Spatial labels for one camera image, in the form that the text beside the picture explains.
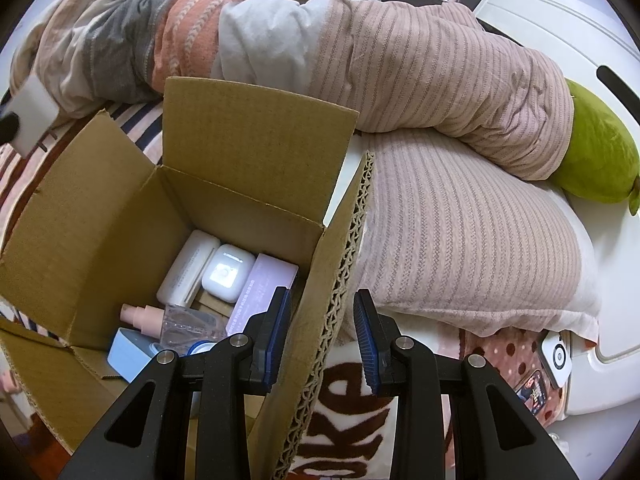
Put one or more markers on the white round-button device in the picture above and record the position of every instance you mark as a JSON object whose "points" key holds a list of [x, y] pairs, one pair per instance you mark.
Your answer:
{"points": [[557, 360]]}

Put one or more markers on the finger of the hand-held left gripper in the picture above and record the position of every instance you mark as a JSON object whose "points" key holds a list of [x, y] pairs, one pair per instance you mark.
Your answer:
{"points": [[7, 127]]}

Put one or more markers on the striped patchwork duvet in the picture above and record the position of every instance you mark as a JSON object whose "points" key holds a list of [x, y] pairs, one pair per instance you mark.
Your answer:
{"points": [[425, 75]]}

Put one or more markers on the clear bottle with pink pump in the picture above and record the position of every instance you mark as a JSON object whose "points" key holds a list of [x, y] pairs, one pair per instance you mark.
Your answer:
{"points": [[185, 322]]}

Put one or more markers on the blue square plastic device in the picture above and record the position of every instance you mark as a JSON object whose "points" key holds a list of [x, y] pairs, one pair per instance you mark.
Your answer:
{"points": [[127, 357]]}

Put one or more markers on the white charger adapter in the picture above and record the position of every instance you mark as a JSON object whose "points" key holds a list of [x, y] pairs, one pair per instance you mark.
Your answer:
{"points": [[32, 115]]}

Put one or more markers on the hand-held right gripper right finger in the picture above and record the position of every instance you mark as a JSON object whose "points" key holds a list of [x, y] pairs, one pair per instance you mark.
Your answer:
{"points": [[367, 350]]}

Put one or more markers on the gold rectangular box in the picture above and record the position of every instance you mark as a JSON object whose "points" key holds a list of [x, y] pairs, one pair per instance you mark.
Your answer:
{"points": [[210, 305]]}

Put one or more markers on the brown cardboard box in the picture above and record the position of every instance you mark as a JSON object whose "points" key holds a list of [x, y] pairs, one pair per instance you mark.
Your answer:
{"points": [[240, 210]]}

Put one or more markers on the lilac rectangular box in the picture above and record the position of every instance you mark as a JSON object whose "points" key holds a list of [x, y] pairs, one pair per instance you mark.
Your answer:
{"points": [[260, 285]]}

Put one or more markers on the blue and white lens case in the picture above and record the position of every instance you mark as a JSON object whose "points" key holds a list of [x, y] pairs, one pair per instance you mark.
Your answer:
{"points": [[200, 347]]}

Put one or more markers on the white bed headboard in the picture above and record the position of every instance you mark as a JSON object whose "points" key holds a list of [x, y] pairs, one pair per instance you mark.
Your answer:
{"points": [[550, 15]]}

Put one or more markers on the smartphone with patterned case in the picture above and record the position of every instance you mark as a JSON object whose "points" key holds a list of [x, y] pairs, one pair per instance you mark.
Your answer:
{"points": [[532, 392]]}

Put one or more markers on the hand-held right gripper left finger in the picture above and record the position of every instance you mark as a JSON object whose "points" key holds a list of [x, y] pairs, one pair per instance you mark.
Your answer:
{"points": [[280, 330]]}

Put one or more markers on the pink striped pillow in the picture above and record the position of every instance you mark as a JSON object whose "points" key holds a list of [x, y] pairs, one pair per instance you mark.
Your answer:
{"points": [[475, 240]]}

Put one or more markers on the green plush toy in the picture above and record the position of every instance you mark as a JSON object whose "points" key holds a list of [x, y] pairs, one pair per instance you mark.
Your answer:
{"points": [[600, 150]]}

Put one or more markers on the white earbuds case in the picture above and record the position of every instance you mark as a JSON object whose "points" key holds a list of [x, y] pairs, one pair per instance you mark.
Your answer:
{"points": [[227, 275]]}

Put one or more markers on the white oblong case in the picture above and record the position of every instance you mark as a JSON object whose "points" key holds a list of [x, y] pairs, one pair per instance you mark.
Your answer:
{"points": [[185, 267]]}

